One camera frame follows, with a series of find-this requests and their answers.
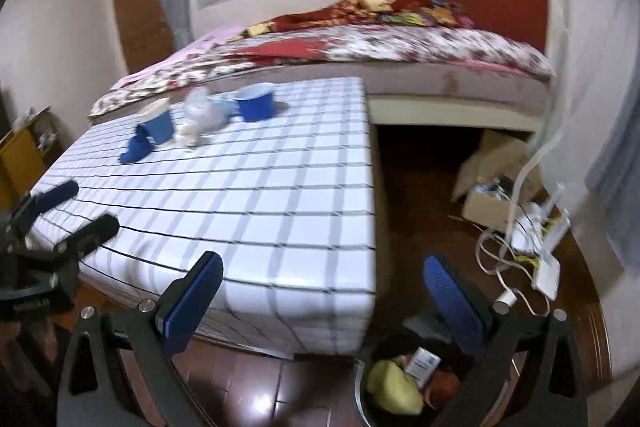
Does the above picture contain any pink bed sheet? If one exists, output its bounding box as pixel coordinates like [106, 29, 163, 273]
[115, 24, 248, 88]

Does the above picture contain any long grey curtain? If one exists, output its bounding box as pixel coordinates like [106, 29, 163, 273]
[582, 0, 640, 280]

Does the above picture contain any wooden side cabinet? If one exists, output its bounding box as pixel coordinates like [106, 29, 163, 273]
[0, 104, 66, 212]

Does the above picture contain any bed with white base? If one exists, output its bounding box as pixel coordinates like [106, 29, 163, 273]
[90, 32, 556, 132]

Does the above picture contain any red and white carton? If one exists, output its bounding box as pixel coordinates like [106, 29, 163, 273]
[404, 347, 442, 388]

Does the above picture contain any white checked tablecloth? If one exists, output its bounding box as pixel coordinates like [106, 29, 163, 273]
[27, 77, 378, 358]

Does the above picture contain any blue paper cup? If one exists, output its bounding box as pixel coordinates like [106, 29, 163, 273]
[136, 97, 176, 146]

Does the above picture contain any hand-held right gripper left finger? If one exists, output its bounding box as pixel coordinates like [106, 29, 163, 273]
[56, 251, 224, 427]

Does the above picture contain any yellow rag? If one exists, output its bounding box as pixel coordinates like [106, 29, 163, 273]
[366, 359, 425, 415]

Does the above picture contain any clear plastic bag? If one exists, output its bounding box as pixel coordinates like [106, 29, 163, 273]
[175, 87, 228, 148]

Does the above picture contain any white power adapter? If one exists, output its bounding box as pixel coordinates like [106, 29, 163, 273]
[492, 288, 521, 310]

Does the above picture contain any yellow network cable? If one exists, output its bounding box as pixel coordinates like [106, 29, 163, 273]
[515, 207, 571, 265]

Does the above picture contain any black bucket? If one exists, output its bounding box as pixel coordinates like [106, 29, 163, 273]
[354, 327, 501, 427]

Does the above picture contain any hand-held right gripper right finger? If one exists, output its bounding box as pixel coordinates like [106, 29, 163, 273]
[422, 254, 588, 427]

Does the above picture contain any cardboard box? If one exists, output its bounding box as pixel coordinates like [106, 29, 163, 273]
[452, 129, 546, 228]

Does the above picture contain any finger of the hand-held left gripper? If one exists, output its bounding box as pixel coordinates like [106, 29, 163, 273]
[7, 179, 80, 233]
[30, 213, 121, 268]

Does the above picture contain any dark blue cloth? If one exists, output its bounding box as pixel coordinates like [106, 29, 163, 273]
[118, 132, 156, 165]

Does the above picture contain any red plastic bag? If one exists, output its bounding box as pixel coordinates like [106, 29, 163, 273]
[425, 369, 463, 410]

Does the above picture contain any white cable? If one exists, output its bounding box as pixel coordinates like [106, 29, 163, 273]
[477, 107, 576, 308]

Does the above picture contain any wooden door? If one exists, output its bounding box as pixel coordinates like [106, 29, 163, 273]
[109, 0, 176, 75]

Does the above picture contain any flat white modem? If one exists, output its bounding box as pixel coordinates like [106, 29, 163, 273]
[532, 252, 562, 302]

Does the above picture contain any blue bowl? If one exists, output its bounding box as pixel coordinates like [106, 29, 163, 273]
[232, 82, 277, 124]

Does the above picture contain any red printed blanket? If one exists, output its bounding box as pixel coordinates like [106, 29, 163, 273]
[232, 0, 473, 35]

